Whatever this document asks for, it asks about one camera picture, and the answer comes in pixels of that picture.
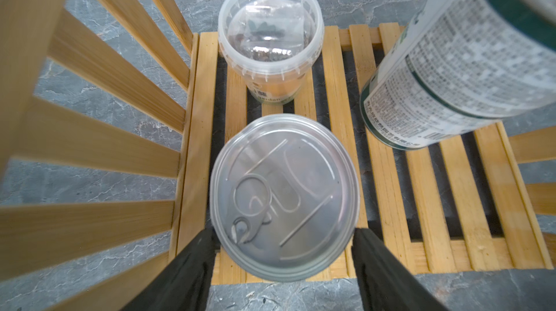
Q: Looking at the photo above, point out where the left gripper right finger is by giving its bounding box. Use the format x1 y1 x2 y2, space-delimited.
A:
351 228 447 310

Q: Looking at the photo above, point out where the wooden two-tier shelf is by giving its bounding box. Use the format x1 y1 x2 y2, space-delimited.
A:
1 0 555 310

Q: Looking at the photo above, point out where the green label tin can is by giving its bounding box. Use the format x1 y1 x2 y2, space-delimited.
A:
209 113 360 282

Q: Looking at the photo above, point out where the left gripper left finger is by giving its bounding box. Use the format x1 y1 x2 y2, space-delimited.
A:
123 228 215 310

